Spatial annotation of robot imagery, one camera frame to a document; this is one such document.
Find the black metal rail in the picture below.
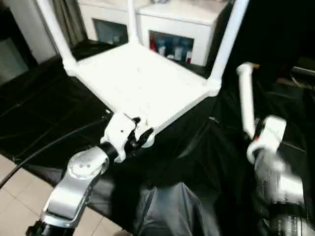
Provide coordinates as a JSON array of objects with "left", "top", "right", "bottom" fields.
[{"left": 290, "top": 65, "right": 315, "bottom": 79}]

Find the white plastic table top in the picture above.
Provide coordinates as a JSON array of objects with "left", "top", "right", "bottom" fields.
[{"left": 63, "top": 42, "right": 223, "bottom": 149}]

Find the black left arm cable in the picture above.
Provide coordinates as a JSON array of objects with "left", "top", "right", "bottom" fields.
[{"left": 0, "top": 116, "right": 112, "bottom": 190}]

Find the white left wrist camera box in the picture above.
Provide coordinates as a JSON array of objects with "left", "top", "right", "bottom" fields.
[{"left": 99, "top": 113, "right": 142, "bottom": 149}]

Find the black mat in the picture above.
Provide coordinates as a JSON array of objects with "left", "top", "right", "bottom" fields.
[{"left": 0, "top": 39, "right": 315, "bottom": 236}]

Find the grey curtain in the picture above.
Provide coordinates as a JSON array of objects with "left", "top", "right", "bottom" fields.
[{"left": 52, "top": 0, "right": 88, "bottom": 48}]

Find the white glass-door cabinet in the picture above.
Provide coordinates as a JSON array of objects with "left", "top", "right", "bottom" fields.
[{"left": 76, "top": 0, "right": 233, "bottom": 67}]

